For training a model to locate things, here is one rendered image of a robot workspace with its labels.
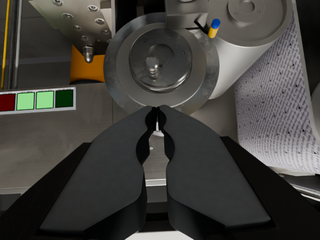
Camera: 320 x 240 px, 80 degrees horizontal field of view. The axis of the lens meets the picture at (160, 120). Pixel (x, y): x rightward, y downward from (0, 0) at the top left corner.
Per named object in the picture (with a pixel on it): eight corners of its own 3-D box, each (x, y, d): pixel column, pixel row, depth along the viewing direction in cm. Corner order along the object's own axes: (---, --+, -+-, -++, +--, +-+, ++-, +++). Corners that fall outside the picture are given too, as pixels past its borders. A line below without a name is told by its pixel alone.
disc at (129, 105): (213, 7, 25) (226, 117, 23) (212, 9, 26) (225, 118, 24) (102, 15, 26) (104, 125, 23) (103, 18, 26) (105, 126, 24)
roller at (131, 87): (202, 18, 25) (211, 105, 23) (184, 85, 51) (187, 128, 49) (114, 25, 25) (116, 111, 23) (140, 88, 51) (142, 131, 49)
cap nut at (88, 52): (92, 45, 59) (92, 59, 58) (96, 52, 63) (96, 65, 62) (80, 46, 59) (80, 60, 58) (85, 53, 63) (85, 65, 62)
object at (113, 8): (112, -77, 29) (115, 37, 26) (136, 24, 52) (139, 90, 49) (109, -77, 29) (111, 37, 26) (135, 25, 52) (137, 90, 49)
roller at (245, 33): (285, -37, 26) (300, 44, 24) (227, 54, 51) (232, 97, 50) (197, -30, 27) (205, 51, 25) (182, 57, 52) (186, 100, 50)
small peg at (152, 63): (160, 57, 19) (155, 70, 19) (161, 69, 22) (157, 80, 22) (147, 53, 20) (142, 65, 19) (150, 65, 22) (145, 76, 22)
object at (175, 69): (201, 38, 23) (179, 96, 22) (198, 47, 25) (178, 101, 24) (142, 19, 23) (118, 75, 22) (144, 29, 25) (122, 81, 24)
